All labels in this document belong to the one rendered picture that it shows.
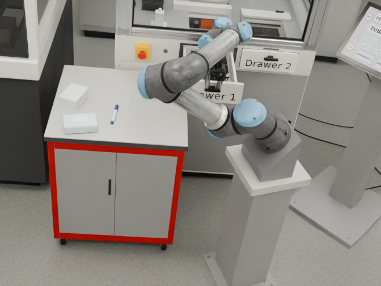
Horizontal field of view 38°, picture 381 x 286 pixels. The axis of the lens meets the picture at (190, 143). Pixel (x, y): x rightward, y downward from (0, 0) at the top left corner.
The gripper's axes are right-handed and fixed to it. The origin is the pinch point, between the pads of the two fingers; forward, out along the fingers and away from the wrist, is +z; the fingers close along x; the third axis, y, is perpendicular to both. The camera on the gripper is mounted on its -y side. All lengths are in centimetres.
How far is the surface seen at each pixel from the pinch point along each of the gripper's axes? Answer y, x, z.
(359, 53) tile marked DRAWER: -26, 73, -10
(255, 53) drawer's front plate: -33.3, 23.9, -0.9
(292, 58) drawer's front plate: -33, 43, 0
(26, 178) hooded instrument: -17, -93, 80
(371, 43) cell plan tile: -27, 78, -15
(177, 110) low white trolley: -0.6, -14.5, 14.5
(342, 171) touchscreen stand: -23, 86, 65
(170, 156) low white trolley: 23.8, -17.2, 22.0
